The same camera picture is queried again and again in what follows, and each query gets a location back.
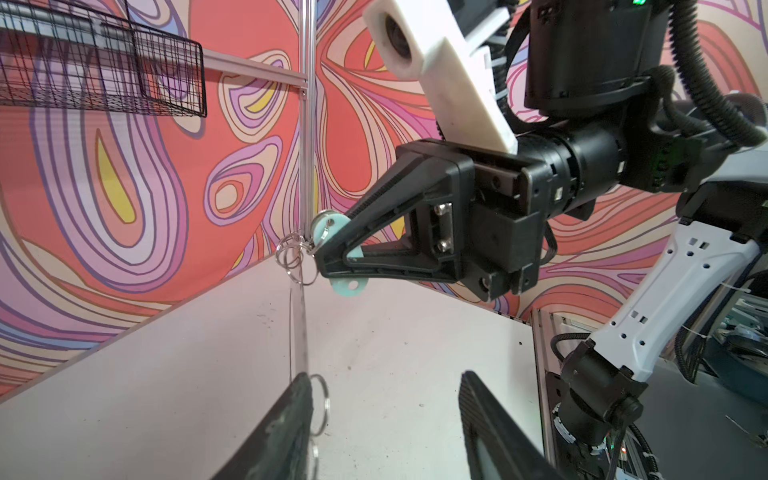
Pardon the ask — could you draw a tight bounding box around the black wire basket back wall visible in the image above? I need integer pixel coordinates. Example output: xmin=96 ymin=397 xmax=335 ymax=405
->
xmin=1 ymin=1 xmax=207 ymax=117

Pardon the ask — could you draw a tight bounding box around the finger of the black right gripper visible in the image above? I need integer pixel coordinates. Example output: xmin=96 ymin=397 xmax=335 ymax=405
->
xmin=346 ymin=143 xmax=431 ymax=220
xmin=316 ymin=152 xmax=474 ymax=283

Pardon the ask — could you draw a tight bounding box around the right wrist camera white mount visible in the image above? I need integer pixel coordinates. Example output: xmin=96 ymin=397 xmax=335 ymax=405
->
xmin=363 ymin=1 xmax=518 ymax=154

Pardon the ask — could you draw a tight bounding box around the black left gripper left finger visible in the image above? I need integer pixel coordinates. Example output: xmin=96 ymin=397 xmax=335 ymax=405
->
xmin=213 ymin=373 xmax=313 ymax=480

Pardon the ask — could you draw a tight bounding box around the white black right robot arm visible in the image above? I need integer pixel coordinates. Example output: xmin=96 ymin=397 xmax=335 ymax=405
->
xmin=313 ymin=1 xmax=767 ymax=447

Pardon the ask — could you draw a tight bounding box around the mint green key tag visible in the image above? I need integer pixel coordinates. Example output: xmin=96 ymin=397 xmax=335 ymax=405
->
xmin=311 ymin=210 xmax=368 ymax=297

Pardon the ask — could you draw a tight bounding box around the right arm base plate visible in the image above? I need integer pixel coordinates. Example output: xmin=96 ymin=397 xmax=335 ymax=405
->
xmin=542 ymin=371 xmax=661 ymax=480

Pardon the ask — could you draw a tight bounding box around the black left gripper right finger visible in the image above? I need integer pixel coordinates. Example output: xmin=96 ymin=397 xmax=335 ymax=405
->
xmin=458 ymin=371 xmax=562 ymax=480

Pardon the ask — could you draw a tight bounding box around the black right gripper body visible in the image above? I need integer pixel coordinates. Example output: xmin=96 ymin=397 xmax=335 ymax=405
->
xmin=395 ymin=140 xmax=554 ymax=301

